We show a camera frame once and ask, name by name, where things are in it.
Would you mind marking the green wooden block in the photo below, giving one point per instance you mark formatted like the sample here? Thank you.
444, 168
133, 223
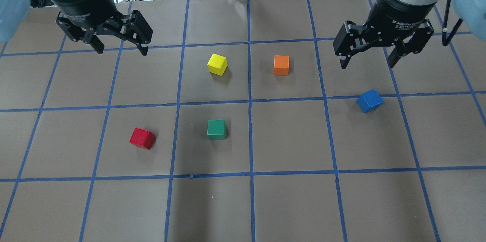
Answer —
216, 129

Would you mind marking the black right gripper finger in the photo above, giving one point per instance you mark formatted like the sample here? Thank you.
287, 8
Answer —
414, 45
352, 39

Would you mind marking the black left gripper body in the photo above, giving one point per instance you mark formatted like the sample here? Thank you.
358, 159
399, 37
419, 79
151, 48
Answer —
84, 9

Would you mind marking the blue wooden block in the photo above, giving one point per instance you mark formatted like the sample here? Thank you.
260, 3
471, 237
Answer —
369, 101

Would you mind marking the yellow wooden block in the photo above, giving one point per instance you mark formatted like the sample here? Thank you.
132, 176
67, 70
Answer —
217, 64

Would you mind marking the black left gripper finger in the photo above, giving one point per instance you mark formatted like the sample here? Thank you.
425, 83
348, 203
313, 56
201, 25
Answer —
76, 33
135, 29

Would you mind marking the red wooden block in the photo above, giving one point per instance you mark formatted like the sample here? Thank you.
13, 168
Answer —
142, 138

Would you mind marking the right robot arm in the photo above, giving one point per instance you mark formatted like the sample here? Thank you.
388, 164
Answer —
472, 12

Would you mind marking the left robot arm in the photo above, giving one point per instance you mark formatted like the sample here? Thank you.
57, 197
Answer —
13, 12

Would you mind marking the orange wooden block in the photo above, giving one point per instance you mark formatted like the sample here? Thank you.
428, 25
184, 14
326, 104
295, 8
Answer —
281, 65

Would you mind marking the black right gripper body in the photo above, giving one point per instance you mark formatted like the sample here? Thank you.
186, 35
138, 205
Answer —
399, 15

